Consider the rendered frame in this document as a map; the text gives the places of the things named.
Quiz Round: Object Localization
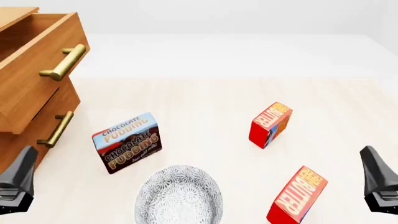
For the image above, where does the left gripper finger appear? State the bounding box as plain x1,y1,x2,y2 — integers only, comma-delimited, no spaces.
0,146,39,195

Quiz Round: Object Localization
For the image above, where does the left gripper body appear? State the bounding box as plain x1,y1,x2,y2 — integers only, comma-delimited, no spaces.
0,184,34,215

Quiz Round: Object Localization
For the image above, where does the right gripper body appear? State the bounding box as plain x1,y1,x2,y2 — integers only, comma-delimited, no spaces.
364,184,398,214

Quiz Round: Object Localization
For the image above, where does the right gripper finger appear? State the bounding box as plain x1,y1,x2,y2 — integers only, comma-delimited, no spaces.
359,146,398,196

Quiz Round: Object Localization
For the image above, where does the red butter box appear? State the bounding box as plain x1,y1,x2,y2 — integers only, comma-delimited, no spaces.
248,101,294,149
266,165,329,224

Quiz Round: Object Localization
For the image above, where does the closed wooden drawer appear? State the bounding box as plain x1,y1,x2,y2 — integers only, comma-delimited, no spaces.
0,78,81,175

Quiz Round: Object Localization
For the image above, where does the open wooden drawer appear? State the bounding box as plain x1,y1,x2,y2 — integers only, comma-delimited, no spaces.
0,11,91,136

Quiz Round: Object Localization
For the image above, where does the wooden cabinet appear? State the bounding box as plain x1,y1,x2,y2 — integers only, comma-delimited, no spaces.
0,6,81,175

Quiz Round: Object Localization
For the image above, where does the chocolate pudding box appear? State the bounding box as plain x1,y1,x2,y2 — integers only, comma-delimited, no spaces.
91,111,163,175

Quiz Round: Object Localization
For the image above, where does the grey patterned bowl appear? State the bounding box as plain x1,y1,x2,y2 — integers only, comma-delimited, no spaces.
134,164,224,224

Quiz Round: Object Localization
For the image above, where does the brass handle of closed drawer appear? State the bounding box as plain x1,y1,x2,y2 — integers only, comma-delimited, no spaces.
36,110,75,149

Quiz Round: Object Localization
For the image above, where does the brass handle of open drawer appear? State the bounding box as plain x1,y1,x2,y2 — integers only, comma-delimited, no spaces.
39,43,87,82

